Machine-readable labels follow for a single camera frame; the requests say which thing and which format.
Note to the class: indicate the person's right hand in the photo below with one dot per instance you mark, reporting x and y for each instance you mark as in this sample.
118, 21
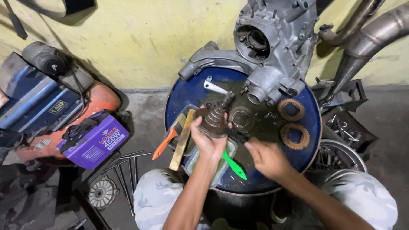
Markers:
268, 159

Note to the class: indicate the person's left hand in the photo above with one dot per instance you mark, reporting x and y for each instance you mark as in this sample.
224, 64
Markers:
207, 145

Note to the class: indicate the person's right fingers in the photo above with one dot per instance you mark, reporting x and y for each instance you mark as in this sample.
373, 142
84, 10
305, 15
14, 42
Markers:
254, 147

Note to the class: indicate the greasy gear cluster shaft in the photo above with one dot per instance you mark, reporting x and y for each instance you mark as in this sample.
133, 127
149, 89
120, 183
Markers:
215, 119

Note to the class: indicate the black metal part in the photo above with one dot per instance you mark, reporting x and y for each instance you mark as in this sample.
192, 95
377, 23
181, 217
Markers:
238, 135

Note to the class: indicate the dark toothed clutch gear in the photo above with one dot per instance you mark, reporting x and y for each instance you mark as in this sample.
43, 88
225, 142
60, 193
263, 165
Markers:
242, 119

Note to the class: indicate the small metal washer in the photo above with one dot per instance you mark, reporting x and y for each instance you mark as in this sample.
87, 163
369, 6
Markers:
271, 115

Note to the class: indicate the clear plastic container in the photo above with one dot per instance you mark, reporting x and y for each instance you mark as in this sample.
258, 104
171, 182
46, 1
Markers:
220, 167

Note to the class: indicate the brown clutch friction disc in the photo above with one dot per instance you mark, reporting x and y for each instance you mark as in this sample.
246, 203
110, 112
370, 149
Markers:
290, 110
294, 136

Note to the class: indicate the blue steel drum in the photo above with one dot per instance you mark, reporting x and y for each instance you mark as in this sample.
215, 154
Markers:
297, 156

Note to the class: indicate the brass flat bar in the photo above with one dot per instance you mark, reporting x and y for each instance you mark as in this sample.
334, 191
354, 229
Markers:
182, 140

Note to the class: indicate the flat silver metal wrench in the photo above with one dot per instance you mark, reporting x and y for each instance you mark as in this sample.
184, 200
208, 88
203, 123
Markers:
214, 87

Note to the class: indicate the metal bowl of parts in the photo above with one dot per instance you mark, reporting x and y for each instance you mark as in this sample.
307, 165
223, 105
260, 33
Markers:
338, 156

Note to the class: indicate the black tray of tools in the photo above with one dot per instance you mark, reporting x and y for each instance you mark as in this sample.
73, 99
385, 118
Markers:
348, 129

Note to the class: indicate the silver engine casing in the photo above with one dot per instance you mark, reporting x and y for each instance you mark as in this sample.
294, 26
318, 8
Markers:
274, 48

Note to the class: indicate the black metal stand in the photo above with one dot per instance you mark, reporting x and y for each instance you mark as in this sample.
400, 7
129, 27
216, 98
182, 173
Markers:
351, 92

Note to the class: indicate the person's left leg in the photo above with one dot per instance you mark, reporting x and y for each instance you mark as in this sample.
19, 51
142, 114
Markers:
153, 198

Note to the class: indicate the person's leg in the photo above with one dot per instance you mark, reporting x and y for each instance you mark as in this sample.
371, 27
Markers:
153, 198
364, 198

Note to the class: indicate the person's right leg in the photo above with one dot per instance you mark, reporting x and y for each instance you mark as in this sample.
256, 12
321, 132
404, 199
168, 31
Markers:
364, 198

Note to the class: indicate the thin rusty exhaust pipe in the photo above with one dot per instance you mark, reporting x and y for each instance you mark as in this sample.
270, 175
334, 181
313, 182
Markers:
351, 27

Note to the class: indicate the large steel exhaust chamber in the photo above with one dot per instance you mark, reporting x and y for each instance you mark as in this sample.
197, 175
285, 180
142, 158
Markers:
367, 41

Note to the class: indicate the round silver finned cover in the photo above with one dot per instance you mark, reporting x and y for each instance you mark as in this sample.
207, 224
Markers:
102, 193

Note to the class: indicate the purple welding machine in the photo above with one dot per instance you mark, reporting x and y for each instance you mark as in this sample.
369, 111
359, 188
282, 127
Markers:
94, 140

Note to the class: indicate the orange blue air compressor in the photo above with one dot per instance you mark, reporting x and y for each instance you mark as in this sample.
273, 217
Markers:
41, 102

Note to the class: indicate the black dirty cloth heap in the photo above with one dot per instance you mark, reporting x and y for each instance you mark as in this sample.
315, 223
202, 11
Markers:
28, 198

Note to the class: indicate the black rubber belt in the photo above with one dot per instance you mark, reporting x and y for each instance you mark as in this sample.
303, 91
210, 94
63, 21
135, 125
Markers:
48, 9

